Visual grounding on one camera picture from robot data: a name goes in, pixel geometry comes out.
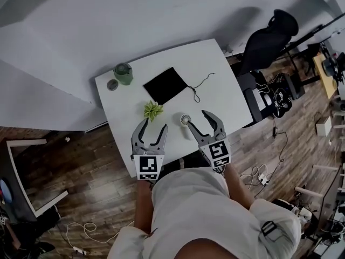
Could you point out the small white round fan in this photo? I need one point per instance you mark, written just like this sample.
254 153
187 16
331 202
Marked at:
184 119

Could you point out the person's white shirt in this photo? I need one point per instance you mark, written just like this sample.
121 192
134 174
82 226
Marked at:
194 204

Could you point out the small green potted plant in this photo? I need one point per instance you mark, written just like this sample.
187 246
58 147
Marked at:
153 110

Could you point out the white box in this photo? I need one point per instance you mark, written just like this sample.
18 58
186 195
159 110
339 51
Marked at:
323 125

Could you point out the black bag with white print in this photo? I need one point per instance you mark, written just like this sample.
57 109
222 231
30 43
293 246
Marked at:
281 104

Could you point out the person's legs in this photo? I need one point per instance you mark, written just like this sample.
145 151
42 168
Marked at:
188 160

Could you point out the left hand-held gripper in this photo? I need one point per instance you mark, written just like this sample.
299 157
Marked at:
148 166

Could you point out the black office chair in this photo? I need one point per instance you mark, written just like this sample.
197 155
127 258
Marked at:
264 44

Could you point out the green bottle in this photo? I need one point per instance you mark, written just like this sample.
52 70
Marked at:
123 74

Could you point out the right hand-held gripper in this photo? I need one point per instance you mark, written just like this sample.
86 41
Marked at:
217 152

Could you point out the round grey bottle lid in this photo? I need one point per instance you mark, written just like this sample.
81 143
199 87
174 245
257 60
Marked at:
112 84

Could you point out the person's left forearm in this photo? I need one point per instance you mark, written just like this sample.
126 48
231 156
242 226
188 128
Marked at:
143 206

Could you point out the white device on chair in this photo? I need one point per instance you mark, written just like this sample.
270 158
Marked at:
264 100

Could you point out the yellow wooden table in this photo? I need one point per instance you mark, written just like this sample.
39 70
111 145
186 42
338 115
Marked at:
324 74

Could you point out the white power strip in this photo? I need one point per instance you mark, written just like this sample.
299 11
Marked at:
263 179
80 250

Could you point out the person's right forearm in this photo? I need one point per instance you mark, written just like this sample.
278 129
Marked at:
237 187

